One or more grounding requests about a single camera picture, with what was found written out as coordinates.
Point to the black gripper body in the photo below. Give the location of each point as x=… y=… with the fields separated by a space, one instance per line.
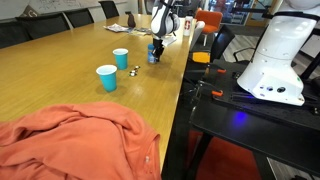
x=159 y=41

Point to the blue lidded jar container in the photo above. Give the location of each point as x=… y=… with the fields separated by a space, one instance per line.
x=151 y=55

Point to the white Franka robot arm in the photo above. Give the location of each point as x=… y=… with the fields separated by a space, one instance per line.
x=276 y=50

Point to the white paper sheet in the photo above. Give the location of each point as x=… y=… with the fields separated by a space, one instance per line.
x=169 y=40

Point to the printed paper sheets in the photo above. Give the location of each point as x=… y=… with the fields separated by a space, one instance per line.
x=142 y=31
x=117 y=28

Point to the small silver round item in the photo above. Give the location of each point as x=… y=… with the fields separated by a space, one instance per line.
x=132 y=74
x=137 y=67
x=134 y=70

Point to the white printed can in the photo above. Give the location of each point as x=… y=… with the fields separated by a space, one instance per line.
x=188 y=26

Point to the dark brown figurine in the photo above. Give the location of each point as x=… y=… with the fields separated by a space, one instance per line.
x=131 y=21

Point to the teal plastic cup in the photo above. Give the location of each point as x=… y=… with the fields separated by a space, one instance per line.
x=120 y=59
x=107 y=78

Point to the orange chair with white legs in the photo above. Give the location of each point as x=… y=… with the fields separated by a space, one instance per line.
x=209 y=20

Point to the black mesh office chair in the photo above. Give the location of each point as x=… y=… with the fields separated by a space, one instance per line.
x=79 y=17
x=221 y=41
x=43 y=22
x=109 y=9

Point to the whiteboard with writing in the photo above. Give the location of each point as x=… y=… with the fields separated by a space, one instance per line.
x=60 y=4

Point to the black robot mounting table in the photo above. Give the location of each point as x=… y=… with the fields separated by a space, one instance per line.
x=260 y=116

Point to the orange cloth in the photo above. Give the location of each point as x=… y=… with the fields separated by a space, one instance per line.
x=76 y=143

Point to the grey poster on whiteboard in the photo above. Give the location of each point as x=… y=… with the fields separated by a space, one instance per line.
x=29 y=12

